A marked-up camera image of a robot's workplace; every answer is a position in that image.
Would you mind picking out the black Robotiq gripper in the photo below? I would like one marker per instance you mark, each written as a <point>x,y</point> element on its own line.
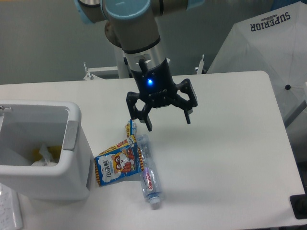
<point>155,83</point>

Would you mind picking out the blue yellow snack wrapper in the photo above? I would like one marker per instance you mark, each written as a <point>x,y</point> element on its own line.
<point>131,129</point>

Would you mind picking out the blue raccoon snack bag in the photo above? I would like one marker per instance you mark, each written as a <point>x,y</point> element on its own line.
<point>117,162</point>

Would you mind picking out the clear plastic water bottle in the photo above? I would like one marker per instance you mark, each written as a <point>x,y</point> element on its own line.
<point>150,182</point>

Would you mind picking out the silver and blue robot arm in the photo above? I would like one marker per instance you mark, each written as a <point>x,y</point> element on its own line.
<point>131,25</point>

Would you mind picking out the white plastic trash can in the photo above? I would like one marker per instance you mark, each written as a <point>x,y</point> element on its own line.
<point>26,125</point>

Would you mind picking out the crumpled white yellow trash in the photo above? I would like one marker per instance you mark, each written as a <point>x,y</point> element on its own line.
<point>46,156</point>

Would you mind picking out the white Superior umbrella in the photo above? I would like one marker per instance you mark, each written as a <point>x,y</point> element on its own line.
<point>274,42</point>

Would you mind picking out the black device at table corner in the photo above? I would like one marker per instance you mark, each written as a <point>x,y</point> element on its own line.
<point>299,206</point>

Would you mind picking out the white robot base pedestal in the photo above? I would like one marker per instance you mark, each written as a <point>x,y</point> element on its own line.
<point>122,63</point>

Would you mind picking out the white metal frame bracket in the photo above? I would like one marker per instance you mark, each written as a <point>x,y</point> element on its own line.
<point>112,72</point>

